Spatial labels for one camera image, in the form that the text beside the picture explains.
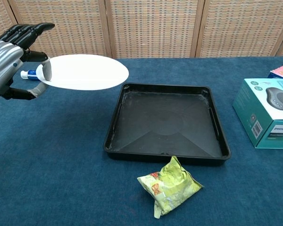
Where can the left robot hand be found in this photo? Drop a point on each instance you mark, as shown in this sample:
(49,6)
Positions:
(11,63)

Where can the white round plate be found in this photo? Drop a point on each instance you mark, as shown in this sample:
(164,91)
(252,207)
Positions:
(83,72)

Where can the black square tray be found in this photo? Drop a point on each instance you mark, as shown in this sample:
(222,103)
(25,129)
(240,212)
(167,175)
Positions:
(166,122)

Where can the toothpaste tube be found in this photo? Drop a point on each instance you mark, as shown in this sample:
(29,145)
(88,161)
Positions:
(29,75)

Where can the blue table cloth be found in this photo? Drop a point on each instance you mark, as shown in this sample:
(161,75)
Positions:
(61,153)

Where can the woven folding screen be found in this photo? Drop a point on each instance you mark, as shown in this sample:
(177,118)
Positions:
(141,28)

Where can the green snack packet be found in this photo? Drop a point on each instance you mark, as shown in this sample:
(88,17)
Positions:
(171,188)

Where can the teal speaker box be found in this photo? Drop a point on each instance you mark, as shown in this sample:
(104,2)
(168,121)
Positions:
(266,110)

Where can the pink blue cookie box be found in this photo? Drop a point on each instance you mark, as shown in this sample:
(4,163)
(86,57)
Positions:
(281,72)

